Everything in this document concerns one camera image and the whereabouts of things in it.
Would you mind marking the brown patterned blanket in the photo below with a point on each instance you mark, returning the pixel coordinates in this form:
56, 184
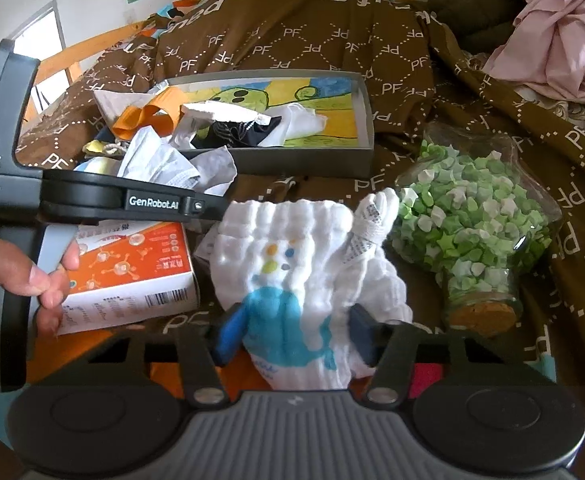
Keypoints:
322, 35

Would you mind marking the orange white carton box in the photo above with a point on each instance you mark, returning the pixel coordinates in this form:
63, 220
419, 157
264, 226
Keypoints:
122, 270

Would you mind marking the colourful printed sheet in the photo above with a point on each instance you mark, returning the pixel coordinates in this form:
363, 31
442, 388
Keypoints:
72, 355

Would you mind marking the blue yellow cloth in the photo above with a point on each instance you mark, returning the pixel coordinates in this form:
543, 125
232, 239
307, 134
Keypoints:
97, 162

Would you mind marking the white muslin cloth blue whale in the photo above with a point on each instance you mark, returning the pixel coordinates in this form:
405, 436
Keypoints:
292, 270

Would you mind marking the glass bottle of paper stars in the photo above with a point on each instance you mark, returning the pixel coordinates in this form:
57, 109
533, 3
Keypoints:
472, 220

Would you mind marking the navy striped cloth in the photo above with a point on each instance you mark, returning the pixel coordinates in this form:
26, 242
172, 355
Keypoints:
237, 132

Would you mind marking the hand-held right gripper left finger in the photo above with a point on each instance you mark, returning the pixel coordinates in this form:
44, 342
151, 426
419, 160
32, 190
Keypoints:
227, 335

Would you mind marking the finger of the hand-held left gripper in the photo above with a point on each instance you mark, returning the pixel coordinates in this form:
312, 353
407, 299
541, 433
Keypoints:
212, 206

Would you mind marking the plain white cloth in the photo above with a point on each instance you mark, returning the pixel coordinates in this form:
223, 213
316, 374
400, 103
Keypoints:
302, 122

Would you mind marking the orange striped cloth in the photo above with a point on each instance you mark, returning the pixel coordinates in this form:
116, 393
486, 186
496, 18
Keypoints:
137, 117

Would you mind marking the window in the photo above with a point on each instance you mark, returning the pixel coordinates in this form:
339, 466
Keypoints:
47, 35

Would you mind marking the wooden bed frame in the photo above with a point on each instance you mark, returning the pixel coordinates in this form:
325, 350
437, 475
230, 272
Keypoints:
97, 45

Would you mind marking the olive quilted jacket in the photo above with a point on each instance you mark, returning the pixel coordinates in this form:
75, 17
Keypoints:
452, 5

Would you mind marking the person's left hand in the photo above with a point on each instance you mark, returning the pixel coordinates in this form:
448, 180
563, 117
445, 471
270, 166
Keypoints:
17, 270

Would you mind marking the pink cloth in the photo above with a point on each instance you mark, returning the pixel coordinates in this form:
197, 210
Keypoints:
562, 35

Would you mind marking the grey shallow box with drawing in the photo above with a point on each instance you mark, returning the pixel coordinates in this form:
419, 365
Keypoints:
322, 125

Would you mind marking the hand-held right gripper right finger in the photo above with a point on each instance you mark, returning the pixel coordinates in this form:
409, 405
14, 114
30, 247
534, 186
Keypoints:
365, 335

